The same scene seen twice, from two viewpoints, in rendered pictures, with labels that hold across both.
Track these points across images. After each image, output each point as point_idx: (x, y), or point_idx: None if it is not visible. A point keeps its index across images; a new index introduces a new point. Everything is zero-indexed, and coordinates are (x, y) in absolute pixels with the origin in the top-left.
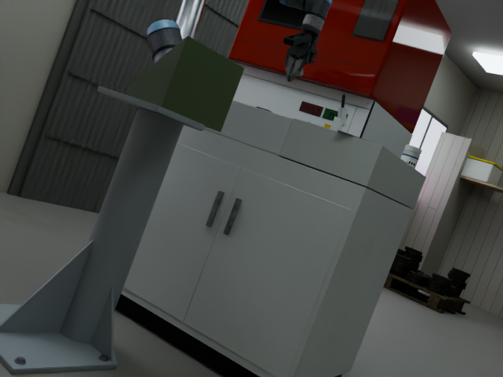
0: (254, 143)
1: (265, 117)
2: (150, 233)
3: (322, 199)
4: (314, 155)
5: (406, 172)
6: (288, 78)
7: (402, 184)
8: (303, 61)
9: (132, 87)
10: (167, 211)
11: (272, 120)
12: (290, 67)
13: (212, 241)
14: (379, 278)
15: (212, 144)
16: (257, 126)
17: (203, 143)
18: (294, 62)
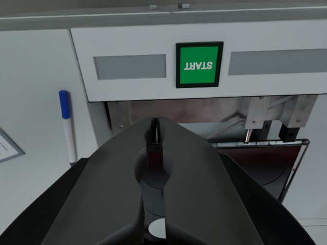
0: (165, 16)
1: (165, 22)
2: (244, 4)
3: (8, 17)
4: (9, 23)
5: None
6: (158, 117)
7: None
8: (31, 231)
9: None
10: (244, 5)
11: (138, 23)
12: (174, 151)
13: (168, 7)
14: None
15: (255, 11)
16: (177, 19)
17: (275, 10)
18: (164, 215)
